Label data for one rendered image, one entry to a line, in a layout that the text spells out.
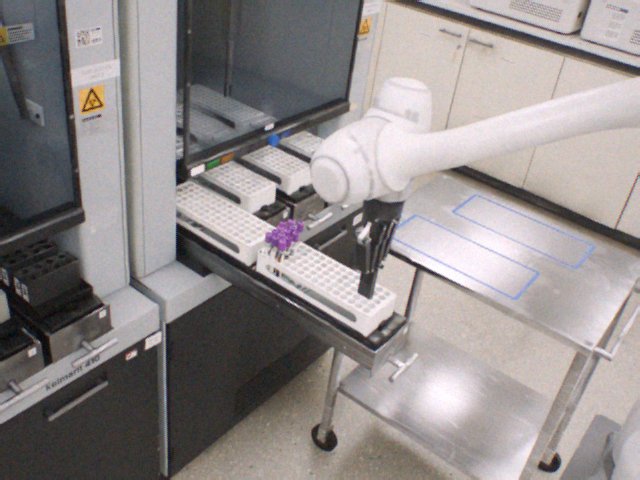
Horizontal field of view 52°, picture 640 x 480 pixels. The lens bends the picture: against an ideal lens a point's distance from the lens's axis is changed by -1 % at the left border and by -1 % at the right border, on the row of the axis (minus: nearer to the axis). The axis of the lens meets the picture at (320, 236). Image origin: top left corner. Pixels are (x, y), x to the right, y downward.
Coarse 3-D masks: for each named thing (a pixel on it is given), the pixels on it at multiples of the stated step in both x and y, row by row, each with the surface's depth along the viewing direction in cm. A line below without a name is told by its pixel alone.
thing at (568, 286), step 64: (448, 192) 183; (448, 256) 156; (512, 256) 160; (576, 256) 163; (576, 320) 141; (384, 384) 194; (448, 384) 197; (512, 384) 200; (320, 448) 205; (448, 448) 177; (512, 448) 179
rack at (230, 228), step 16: (176, 192) 157; (192, 192) 158; (208, 192) 159; (176, 208) 153; (192, 208) 152; (208, 208) 153; (224, 208) 154; (192, 224) 154; (208, 224) 147; (224, 224) 148; (240, 224) 149; (256, 224) 149; (208, 240) 150; (224, 240) 153; (240, 240) 143; (256, 240) 144; (240, 256) 145; (256, 256) 145
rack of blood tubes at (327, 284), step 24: (264, 264) 140; (288, 264) 139; (312, 264) 140; (336, 264) 141; (288, 288) 139; (312, 288) 134; (336, 288) 133; (384, 288) 135; (336, 312) 133; (360, 312) 128; (384, 312) 132
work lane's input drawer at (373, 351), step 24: (192, 240) 152; (216, 264) 148; (240, 264) 145; (240, 288) 146; (264, 288) 141; (288, 312) 139; (312, 312) 136; (336, 336) 132; (360, 336) 130; (384, 336) 130; (360, 360) 131; (384, 360) 134; (408, 360) 134
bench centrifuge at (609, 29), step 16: (592, 0) 298; (608, 0) 293; (624, 0) 289; (592, 16) 300; (608, 16) 296; (624, 16) 292; (592, 32) 303; (608, 32) 298; (624, 32) 294; (624, 48) 297
